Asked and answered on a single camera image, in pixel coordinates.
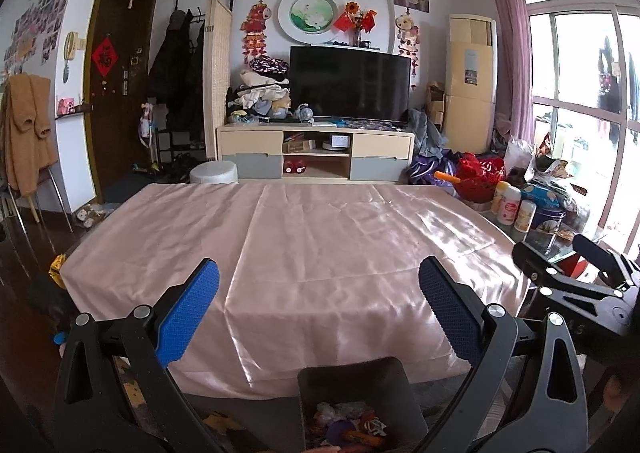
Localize pile of clothes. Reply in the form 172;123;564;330
226;70;292;126

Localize pink curtain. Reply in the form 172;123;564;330
487;0;536;144

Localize clear plastic bag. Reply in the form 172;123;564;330
315;402;351;421

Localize brown wooden door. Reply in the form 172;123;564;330
82;0;160;194

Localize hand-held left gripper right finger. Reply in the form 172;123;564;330
417;257;590;453

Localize red flower decoration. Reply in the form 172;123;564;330
332;2;377;46

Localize white plastic bag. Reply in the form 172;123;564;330
504;137;536;174

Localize pink child bag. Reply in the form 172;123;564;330
139;103;156;148

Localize red plastic basket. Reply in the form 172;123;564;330
452;153;507;204

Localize patterned rug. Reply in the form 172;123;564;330
112;355;251;453

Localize yellow patterned cloth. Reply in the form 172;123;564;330
48;254;68;290

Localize dark hanging coats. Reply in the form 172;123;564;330
147;8;207;126

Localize beige television cabinet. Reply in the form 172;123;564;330
216;124;416;184

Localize blue snack bag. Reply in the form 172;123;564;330
520;184;563;208

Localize brown coat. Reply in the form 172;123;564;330
0;74;58;198

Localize red fish hanging ornament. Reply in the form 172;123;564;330
241;0;273;64

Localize window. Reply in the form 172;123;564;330
520;0;640;254

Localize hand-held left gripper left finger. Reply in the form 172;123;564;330
52;258;223;453

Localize grey clothes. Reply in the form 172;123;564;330
407;108;448;158

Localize black patterned cushion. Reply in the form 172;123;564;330
248;55;291;76

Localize child scooter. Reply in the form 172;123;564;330
132;105;163;174

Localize black flat television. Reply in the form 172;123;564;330
289;45;412;122

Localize wall photo collage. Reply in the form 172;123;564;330
2;0;70;76

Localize round framed wall picture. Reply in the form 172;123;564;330
276;0;341;46

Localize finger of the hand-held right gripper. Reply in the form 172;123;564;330
512;241;608;304
573;233;640;291

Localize metal chair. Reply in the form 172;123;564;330
0;153;75;234

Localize purple plastic dish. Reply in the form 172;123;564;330
327;420;356;444

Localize purple cloth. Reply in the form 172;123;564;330
407;150;458;186

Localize beige standing air conditioner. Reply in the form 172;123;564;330
442;14;498;154

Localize dark grey bin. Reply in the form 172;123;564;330
297;356;431;453

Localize blue round tin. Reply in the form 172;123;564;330
530;205;568;239

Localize person's right hand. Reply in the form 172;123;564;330
602;373;636;416

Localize beige plush slippers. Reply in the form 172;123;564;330
75;204;108;229

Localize white round stool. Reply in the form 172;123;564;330
189;161;240;184

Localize beige folding screen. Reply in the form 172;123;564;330
202;0;233;161

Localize red diamond door poster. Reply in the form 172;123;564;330
91;35;121;80

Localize beige intercom phone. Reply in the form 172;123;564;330
64;31;86;62

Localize pile of foil bags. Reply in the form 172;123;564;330
530;133;588;198

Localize cartoon hanging ornament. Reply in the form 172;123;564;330
395;8;421;78

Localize pink satin tablecloth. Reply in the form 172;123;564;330
59;181;531;401

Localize cardboard box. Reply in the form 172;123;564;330
425;82;447;131

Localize white cabinet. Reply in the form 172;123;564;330
54;113;98;214

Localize white labelled bottle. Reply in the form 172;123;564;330
496;185;522;226
491;181;512;214
514;200;537;233

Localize hanging dark clothes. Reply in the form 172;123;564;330
597;35;626;114

